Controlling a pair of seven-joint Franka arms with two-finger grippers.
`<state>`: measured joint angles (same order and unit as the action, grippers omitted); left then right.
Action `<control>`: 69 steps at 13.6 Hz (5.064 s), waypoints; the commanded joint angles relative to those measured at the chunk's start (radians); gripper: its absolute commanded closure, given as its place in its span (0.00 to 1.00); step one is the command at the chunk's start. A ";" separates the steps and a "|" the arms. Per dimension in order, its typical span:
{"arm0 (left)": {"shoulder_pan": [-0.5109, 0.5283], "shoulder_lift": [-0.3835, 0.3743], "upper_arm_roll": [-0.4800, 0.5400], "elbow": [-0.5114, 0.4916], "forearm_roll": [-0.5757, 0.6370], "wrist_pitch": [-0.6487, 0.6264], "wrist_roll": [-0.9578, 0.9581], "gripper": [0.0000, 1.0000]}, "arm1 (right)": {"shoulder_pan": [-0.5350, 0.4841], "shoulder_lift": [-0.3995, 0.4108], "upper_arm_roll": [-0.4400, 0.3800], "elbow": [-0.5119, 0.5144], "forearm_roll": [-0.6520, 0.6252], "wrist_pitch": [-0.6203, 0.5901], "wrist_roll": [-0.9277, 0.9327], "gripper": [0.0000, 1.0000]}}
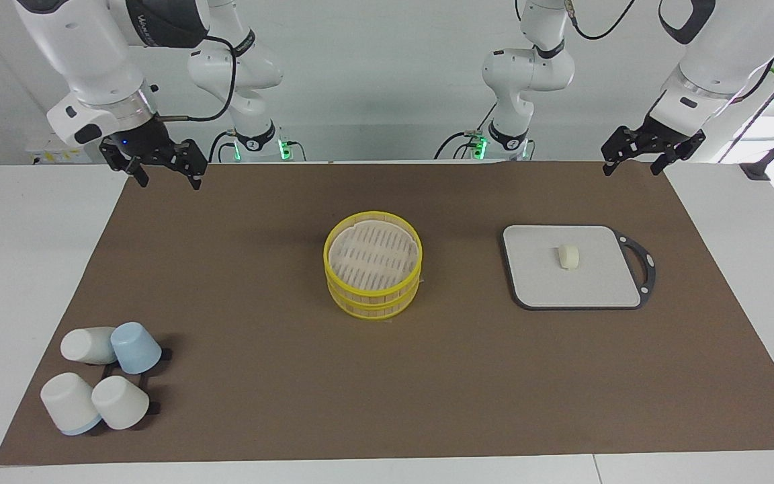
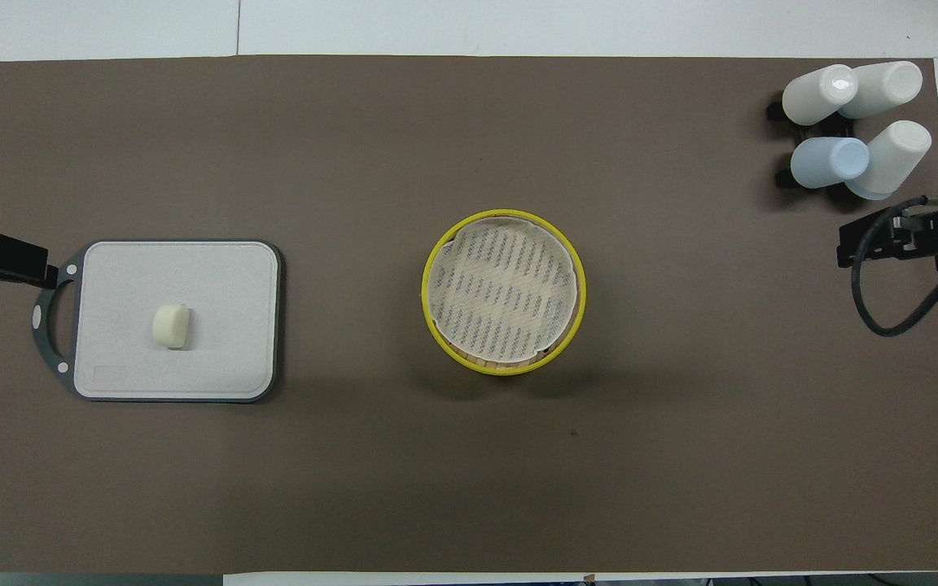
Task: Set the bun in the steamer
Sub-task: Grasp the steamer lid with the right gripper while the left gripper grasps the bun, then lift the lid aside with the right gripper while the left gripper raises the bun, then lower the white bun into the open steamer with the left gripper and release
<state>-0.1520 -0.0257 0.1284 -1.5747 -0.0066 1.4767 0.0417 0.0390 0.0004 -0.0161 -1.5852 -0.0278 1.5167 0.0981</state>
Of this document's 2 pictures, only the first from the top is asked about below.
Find plain white cup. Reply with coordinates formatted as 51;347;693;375
91;375;151;431

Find grey cutting board black rim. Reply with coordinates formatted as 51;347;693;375
500;225;657;311

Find white cup blue rim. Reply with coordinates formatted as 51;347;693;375
40;372;103;436

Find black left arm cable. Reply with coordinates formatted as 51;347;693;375
564;0;638;41

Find thin black pole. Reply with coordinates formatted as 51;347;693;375
716;84;774;164

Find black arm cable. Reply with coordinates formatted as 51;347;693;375
157;35;238;123
564;0;638;41

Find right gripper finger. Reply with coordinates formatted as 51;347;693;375
181;139;208;192
99;139;151;188

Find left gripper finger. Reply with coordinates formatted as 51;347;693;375
601;127;638;177
652;130;707;177

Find light blue cup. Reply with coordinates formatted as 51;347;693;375
110;322;163;375

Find white cup lying sideways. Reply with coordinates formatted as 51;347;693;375
60;327;118;366

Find yellow-rimmed bamboo steamer base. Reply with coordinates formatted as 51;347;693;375
327;269;423;321

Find black cup rack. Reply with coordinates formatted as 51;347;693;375
88;346;173;435

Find white box yellow label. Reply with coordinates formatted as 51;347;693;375
27;140;95;166

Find yellow-rimmed steamer lid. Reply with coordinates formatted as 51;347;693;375
323;211;423;300

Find brown table mat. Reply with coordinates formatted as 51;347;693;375
0;160;774;467

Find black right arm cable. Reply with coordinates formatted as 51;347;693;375
157;35;238;123

